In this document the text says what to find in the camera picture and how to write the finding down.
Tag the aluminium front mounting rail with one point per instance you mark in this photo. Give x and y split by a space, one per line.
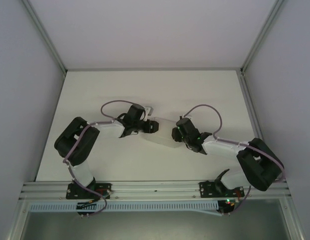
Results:
154 190

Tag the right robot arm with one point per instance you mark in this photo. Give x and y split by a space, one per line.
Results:
220 147

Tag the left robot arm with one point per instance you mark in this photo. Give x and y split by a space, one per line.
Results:
109 128

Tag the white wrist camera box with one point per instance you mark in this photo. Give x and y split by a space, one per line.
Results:
149 111

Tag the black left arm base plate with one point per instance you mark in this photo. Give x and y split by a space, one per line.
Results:
77 192

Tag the grey metal panel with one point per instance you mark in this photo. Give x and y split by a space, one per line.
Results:
154 227

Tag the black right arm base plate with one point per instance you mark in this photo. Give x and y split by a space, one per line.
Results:
207 190

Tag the aluminium frame back rail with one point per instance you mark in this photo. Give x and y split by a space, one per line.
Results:
154 68

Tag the aluminium frame corner post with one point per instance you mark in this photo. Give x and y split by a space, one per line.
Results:
262 35
44 35

